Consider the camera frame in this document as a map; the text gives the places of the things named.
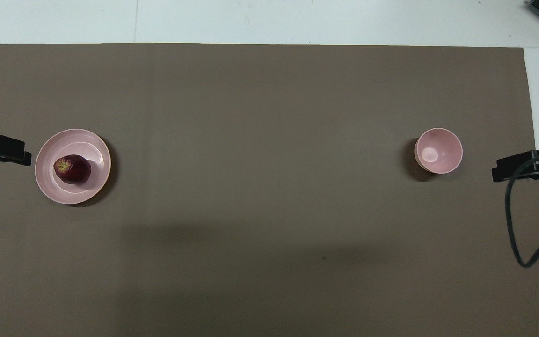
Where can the dark red apple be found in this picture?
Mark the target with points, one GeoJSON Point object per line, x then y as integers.
{"type": "Point", "coordinates": [74, 169]}

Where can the pink plate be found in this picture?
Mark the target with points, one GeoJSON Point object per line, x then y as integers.
{"type": "Point", "coordinates": [49, 182]}

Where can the pink bowl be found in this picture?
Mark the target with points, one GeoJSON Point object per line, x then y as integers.
{"type": "Point", "coordinates": [439, 150]}

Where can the brown table mat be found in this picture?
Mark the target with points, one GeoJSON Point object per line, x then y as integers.
{"type": "Point", "coordinates": [269, 196]}

